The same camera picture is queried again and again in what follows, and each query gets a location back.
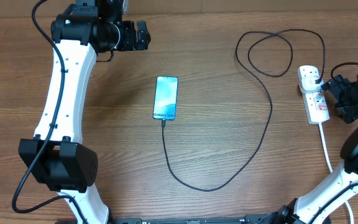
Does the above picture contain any blue Galaxy smartphone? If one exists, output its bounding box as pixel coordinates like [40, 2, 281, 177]
[153, 76, 178, 120]

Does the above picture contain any black USB charging cable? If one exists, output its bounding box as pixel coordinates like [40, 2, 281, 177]
[161, 29, 326, 192]

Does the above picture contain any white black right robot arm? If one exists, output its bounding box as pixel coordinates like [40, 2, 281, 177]
[259, 66, 358, 223]

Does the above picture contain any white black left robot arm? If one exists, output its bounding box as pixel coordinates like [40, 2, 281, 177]
[18, 0, 151, 223]

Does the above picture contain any white USB charger plug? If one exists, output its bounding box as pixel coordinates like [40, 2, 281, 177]
[300, 77, 323, 94]

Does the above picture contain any white power strip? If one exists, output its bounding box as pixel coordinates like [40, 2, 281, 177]
[297, 65, 329, 124]

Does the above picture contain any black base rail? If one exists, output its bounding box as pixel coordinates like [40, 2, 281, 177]
[107, 214, 278, 224]

